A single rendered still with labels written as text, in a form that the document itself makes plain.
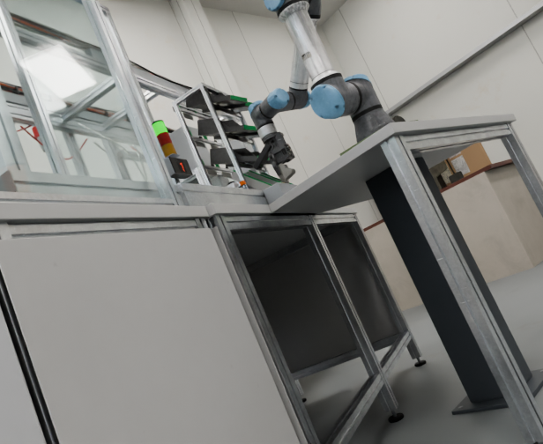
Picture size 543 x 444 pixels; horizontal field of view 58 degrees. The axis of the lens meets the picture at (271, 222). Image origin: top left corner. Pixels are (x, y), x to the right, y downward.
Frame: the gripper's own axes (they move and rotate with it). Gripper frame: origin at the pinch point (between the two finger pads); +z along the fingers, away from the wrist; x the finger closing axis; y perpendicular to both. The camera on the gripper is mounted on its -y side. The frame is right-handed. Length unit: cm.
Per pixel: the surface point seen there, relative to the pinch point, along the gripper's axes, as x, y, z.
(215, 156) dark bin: 25, -35, -34
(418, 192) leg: -55, 49, 30
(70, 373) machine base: -130, 2, 39
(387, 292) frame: 71, 2, 59
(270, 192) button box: -17.5, -0.9, 3.9
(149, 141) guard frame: -83, 0, -7
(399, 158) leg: -54, 49, 21
